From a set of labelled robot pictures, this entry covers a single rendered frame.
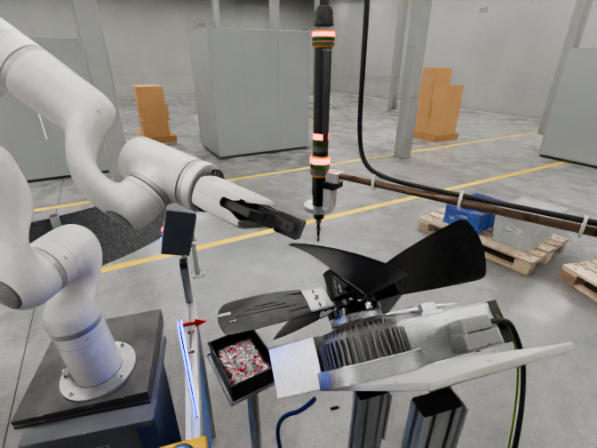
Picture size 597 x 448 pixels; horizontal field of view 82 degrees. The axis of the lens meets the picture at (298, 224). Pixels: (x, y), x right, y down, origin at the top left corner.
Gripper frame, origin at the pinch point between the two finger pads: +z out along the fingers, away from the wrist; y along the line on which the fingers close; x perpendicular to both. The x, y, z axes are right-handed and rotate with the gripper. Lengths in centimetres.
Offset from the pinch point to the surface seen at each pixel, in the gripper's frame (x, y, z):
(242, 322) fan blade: -29.4, -24.6, -10.5
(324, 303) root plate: -20.7, -38.3, 3.9
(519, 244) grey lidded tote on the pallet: 24, -321, 110
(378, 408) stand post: -46, -52, 27
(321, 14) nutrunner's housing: 36.1, -11.8, -12.8
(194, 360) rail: -61, -48, -30
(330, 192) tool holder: 6.7, -24.7, -2.3
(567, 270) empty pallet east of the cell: 16, -307, 148
